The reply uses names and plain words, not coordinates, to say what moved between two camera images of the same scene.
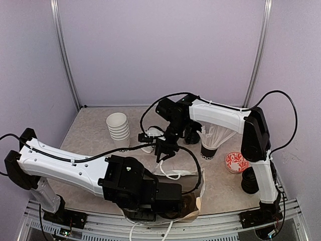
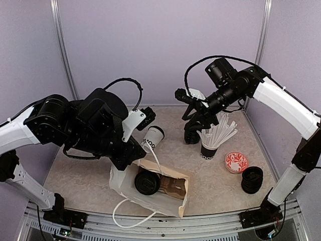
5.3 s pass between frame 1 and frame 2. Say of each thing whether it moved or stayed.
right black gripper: moved
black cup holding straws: stayed
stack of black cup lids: stayed
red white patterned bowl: stayed
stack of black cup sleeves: stayed
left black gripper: moved
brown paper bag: moved
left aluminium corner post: stayed
